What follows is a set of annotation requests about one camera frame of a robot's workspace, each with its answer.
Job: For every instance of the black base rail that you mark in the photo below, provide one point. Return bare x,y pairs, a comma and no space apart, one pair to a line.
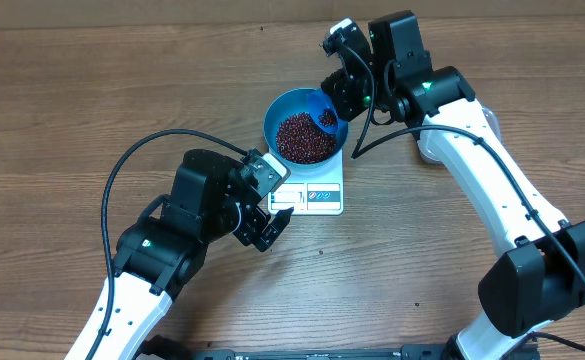
317,355

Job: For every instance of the teal metal bowl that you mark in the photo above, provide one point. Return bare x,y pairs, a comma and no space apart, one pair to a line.
287,104

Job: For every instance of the red beans in scoop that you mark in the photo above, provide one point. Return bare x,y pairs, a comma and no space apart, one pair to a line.
328,119

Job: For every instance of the red beans in bowl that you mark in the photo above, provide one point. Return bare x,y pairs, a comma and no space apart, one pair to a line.
301,141

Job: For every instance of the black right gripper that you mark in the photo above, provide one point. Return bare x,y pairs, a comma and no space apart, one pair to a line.
344,91

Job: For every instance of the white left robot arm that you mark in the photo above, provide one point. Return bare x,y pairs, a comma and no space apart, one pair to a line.
212,195

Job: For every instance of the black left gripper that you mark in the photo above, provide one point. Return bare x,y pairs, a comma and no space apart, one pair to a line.
249,232

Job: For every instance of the blue plastic measuring scoop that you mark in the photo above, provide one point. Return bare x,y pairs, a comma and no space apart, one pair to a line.
317,102

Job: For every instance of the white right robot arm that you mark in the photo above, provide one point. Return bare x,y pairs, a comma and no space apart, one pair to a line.
539,274

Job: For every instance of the clear plastic container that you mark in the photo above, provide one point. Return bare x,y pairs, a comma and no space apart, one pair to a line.
492,120

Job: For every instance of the white digital kitchen scale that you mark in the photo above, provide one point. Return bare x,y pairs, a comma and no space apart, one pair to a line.
311,189

